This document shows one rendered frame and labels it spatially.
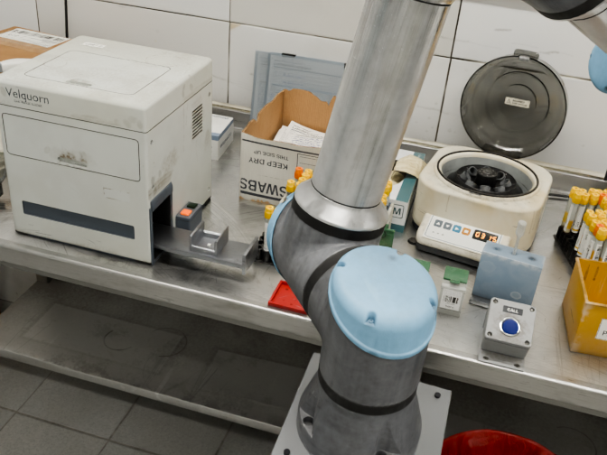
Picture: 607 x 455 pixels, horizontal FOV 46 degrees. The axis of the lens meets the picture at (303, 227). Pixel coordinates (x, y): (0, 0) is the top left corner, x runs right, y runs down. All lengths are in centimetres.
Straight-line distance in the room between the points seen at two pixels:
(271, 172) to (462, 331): 51
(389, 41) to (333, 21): 94
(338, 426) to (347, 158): 30
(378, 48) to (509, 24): 90
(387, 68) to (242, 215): 76
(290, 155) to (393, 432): 73
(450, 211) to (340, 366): 67
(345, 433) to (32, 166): 75
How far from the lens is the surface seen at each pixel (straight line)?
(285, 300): 122
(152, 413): 225
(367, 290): 75
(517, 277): 126
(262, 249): 130
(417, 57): 76
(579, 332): 123
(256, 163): 146
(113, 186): 125
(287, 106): 170
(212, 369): 198
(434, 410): 96
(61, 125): 126
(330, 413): 84
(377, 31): 75
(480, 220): 139
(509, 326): 115
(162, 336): 209
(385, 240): 124
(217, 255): 125
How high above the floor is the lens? 161
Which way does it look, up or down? 31 degrees down
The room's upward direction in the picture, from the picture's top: 5 degrees clockwise
